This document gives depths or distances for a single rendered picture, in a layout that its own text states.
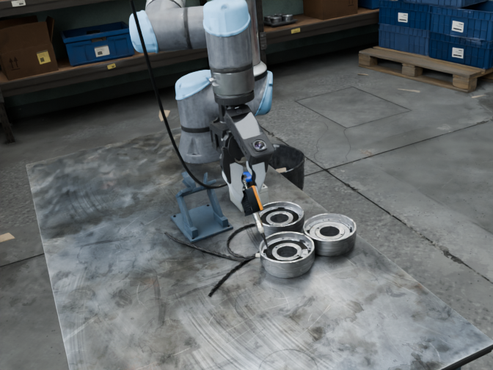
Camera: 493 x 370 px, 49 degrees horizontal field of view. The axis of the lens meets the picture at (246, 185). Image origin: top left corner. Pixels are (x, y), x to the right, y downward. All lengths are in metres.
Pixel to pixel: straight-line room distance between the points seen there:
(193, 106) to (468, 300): 1.35
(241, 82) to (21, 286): 1.93
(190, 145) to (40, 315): 1.21
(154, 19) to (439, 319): 0.71
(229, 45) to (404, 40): 4.27
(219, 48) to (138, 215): 0.53
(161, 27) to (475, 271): 1.79
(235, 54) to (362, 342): 0.50
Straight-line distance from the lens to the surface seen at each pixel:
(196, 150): 1.51
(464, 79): 4.52
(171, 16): 1.02
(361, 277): 1.02
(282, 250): 1.06
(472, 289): 2.35
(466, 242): 2.62
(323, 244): 1.05
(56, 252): 1.24
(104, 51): 4.47
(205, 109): 1.46
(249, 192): 1.01
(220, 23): 0.90
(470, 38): 4.64
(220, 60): 0.92
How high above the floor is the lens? 1.42
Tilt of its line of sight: 27 degrees down
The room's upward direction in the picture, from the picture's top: 6 degrees counter-clockwise
